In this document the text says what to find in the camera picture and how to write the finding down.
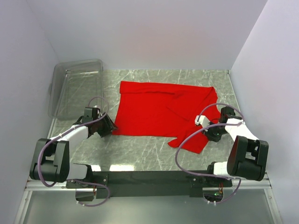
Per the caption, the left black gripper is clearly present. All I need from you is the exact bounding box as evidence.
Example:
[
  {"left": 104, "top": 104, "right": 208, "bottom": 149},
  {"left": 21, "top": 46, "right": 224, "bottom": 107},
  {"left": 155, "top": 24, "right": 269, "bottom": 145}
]
[{"left": 93, "top": 112, "right": 118, "bottom": 137}]

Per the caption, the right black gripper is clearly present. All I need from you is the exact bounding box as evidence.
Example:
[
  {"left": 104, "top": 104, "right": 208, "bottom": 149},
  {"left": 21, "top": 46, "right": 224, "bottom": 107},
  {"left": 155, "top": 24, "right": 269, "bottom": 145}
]
[{"left": 201, "top": 121, "right": 228, "bottom": 142}]

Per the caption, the red t shirt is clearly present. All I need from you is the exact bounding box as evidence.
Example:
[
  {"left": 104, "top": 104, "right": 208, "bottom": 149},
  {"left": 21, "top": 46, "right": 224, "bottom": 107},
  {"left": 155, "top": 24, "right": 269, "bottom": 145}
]
[{"left": 113, "top": 81, "right": 220, "bottom": 148}]

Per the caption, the clear plastic bin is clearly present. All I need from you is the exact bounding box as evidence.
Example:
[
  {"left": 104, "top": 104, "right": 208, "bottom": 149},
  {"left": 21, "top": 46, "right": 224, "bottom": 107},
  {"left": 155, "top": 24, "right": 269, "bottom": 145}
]
[{"left": 48, "top": 59, "right": 104, "bottom": 120}]

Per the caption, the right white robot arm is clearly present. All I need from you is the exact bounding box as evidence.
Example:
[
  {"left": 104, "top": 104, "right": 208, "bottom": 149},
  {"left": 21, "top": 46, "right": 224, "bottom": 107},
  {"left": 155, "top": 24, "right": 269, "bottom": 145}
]
[{"left": 195, "top": 106, "right": 269, "bottom": 186}]

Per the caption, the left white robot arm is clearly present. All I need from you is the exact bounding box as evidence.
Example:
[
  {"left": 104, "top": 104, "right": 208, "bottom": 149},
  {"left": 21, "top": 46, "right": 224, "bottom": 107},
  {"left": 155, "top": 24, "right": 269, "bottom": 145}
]
[{"left": 29, "top": 107, "right": 118, "bottom": 188}]

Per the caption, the black base beam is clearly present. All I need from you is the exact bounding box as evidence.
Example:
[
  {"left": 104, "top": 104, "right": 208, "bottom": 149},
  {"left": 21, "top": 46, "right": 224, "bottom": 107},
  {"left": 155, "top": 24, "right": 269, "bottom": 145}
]
[{"left": 66, "top": 171, "right": 232, "bottom": 199}]

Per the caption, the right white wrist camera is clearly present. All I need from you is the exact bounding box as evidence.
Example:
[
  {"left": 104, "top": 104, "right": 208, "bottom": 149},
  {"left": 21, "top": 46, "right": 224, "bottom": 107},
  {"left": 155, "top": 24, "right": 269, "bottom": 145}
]
[{"left": 194, "top": 115, "right": 210, "bottom": 128}]

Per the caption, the aluminium rail frame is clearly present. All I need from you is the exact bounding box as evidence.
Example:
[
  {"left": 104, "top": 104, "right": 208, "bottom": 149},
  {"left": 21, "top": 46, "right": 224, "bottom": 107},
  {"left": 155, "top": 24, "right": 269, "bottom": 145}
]
[{"left": 14, "top": 116, "right": 273, "bottom": 224}]

